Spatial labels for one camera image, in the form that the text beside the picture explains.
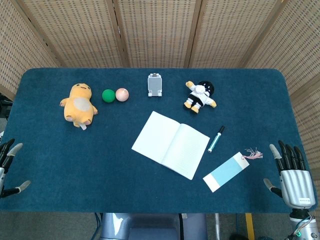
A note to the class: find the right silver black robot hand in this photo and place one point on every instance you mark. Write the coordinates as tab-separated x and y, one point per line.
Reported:
297	183

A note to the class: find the yellow plush toy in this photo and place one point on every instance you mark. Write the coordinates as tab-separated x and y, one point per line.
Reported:
78	105

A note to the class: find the black white plush doll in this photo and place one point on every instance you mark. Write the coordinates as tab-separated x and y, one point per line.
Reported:
200	97

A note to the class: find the open white lined notebook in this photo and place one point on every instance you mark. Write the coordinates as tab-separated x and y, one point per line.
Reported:
172	143

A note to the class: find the dark blue table cloth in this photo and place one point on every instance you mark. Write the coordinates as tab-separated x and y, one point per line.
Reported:
100	162

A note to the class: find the white grey phone stand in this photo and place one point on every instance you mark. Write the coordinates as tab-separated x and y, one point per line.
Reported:
155	83

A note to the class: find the grey robot torso base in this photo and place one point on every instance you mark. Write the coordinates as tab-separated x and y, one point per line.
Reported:
150	226

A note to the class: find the woven bamboo folding screen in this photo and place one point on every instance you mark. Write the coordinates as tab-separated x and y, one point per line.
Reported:
160	32

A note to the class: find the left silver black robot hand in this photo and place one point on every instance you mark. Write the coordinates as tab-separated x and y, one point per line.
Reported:
7	156

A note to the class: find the teal pen with black cap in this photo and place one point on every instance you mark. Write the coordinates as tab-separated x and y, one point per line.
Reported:
215	141

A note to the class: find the green ball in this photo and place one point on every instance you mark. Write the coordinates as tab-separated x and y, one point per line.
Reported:
108	96

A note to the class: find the pink ball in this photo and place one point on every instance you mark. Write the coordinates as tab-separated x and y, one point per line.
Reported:
122	94

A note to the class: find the light blue paper bookmark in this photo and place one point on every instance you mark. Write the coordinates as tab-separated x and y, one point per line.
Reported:
226	172

